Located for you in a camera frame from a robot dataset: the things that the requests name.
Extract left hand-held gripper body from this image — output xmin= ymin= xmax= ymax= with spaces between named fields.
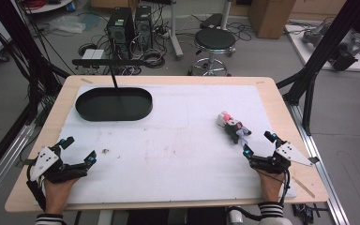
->
xmin=27 ymin=144 xmax=90 ymax=184

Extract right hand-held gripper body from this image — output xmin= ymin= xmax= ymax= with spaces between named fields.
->
xmin=248 ymin=142 xmax=321 ymax=175

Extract black plush toy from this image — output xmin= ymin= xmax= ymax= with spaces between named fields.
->
xmin=224 ymin=119 xmax=253 ymax=145

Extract white and pink plush toy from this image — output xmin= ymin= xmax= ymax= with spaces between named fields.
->
xmin=217 ymin=111 xmax=234 ymax=128

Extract person's right hand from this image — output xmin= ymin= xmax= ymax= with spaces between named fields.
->
xmin=256 ymin=168 xmax=287 ymax=204

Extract person's left hand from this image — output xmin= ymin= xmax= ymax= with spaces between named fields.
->
xmin=41 ymin=176 xmax=81 ymax=217

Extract thin wooden stick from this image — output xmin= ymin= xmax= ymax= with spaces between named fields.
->
xmin=292 ymin=176 xmax=316 ymax=199

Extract black oval tray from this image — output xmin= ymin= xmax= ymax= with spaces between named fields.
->
xmin=75 ymin=86 xmax=154 ymax=122

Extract black parts on floor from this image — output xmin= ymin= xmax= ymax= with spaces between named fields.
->
xmin=292 ymin=202 xmax=328 ymax=225

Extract white foam mat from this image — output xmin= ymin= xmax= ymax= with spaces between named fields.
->
xmin=34 ymin=83 xmax=298 ymax=206

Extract white floor board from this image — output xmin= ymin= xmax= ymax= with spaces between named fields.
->
xmin=284 ymin=23 xmax=360 ymax=73

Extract black T-shaped stand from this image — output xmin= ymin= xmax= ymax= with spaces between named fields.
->
xmin=72 ymin=58 xmax=144 ymax=90

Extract black device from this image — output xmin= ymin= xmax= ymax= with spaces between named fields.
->
xmin=330 ymin=32 xmax=360 ymax=72

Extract black round stool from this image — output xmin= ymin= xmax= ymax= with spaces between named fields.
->
xmin=187 ymin=27 xmax=237 ymax=77

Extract grey robot part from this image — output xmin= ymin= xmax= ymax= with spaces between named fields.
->
xmin=301 ymin=22 xmax=332 ymax=45

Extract clear plastic bag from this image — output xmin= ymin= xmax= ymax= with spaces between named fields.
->
xmin=45 ymin=15 xmax=87 ymax=35

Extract cardboard box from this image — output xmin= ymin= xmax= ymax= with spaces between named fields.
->
xmin=247 ymin=0 xmax=297 ymax=40

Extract large black computer tower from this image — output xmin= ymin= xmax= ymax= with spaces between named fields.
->
xmin=106 ymin=7 xmax=136 ymax=60

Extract black flat bag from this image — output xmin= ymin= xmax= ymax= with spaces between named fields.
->
xmin=200 ymin=12 xmax=224 ymax=30

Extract slim black computer tower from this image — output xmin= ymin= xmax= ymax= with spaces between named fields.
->
xmin=134 ymin=5 xmax=154 ymax=51

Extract white table leg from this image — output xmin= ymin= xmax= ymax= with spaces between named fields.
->
xmin=168 ymin=0 xmax=185 ymax=61

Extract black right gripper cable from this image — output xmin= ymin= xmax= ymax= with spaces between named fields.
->
xmin=279 ymin=168 xmax=293 ymax=207

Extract aluminium rail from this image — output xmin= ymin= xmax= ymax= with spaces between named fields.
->
xmin=285 ymin=101 xmax=352 ymax=225
xmin=0 ymin=123 xmax=36 ymax=211

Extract black metal frame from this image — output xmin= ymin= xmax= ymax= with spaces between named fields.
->
xmin=0 ymin=0 xmax=71 ymax=186
xmin=276 ymin=0 xmax=360 ymax=137

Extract coiled black cable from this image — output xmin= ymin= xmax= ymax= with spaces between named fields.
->
xmin=142 ymin=50 xmax=167 ymax=69

